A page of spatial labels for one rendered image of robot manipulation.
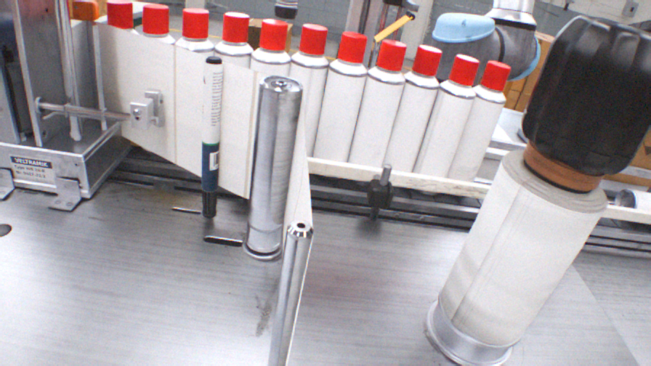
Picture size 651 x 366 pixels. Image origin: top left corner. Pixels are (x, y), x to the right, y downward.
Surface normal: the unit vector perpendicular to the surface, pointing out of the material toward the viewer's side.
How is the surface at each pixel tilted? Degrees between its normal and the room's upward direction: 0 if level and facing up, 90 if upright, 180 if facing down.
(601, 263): 0
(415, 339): 0
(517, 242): 91
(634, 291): 0
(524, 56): 81
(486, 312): 88
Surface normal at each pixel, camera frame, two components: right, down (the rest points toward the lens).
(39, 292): 0.17, -0.84
